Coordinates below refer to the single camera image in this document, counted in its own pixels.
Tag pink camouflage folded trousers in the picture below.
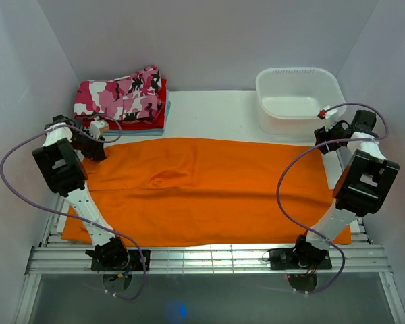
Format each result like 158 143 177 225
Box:
74 65 167 123

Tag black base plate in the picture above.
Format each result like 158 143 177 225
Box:
268 248 332 271
90 249 151 272

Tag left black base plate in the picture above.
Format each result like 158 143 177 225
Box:
90 249 151 272

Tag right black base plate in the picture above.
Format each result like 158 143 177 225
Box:
268 248 332 271

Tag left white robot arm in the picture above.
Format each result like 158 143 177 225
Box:
32 115 130 270

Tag red folded trousers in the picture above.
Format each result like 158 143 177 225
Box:
82 78 167 130

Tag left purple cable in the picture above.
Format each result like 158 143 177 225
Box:
0 113 148 301

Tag light blue folded trousers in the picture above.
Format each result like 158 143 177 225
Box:
86 90 171 137

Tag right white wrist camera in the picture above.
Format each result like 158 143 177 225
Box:
317 106 340 131

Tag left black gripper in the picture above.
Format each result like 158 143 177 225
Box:
70 129 107 161

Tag white plastic basin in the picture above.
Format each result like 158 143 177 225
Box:
255 67 345 138

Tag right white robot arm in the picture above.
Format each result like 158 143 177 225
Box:
291 109 400 268

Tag orange trousers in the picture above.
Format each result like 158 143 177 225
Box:
60 136 352 250

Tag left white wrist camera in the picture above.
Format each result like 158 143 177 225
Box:
88 120 109 139

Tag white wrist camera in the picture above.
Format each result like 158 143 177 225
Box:
317 106 340 131
88 120 109 139

